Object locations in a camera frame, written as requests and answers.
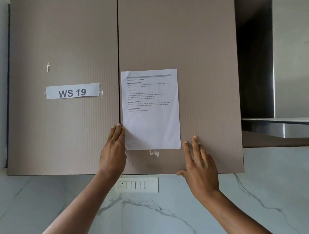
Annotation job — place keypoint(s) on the person's left hand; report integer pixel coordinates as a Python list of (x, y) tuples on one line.
[(113, 154)]

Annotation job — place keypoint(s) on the white printed paper sheet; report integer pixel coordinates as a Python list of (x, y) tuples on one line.
[(151, 120)]

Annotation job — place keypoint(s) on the person's left forearm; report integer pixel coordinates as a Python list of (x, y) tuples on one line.
[(84, 205)]

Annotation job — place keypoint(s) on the beige ribbed cabinet door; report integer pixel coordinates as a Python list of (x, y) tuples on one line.
[(72, 43), (193, 48)]

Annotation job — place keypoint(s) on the person's right thumb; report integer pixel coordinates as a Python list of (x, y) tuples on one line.
[(181, 172)]

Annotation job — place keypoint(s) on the white tape remnant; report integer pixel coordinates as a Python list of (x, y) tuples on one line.
[(48, 67)]

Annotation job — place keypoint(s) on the person's left fingers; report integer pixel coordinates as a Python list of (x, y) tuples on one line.
[(117, 135)]

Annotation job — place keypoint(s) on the white taped label strip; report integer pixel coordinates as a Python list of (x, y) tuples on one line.
[(72, 92)]

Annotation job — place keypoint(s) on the person's right hand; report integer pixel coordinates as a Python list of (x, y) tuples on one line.
[(200, 173)]

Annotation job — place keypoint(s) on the white wall switch panel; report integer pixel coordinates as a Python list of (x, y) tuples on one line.
[(136, 185)]

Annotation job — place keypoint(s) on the person's right forearm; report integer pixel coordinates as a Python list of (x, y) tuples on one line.
[(229, 214)]

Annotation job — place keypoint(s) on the person's right middle finger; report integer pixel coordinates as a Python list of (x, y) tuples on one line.
[(197, 148)]

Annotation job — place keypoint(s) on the stainless steel range hood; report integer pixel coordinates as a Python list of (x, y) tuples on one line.
[(289, 72)]

